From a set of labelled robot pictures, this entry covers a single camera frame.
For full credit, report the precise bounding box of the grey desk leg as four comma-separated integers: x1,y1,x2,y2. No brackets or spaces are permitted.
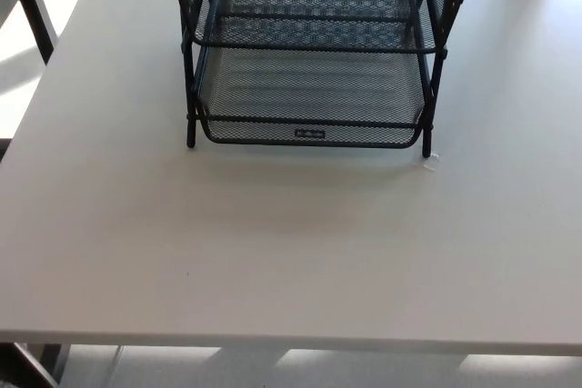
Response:
39,343,73,388

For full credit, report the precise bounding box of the clear plastic scrap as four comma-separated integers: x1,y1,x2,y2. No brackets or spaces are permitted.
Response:
419,152,442,173

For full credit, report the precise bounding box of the white side table black leg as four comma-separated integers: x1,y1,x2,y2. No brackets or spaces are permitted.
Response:
0,0,61,66

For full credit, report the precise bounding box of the black metal organizer rack frame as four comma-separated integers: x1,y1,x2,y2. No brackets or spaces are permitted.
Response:
170,0,467,159

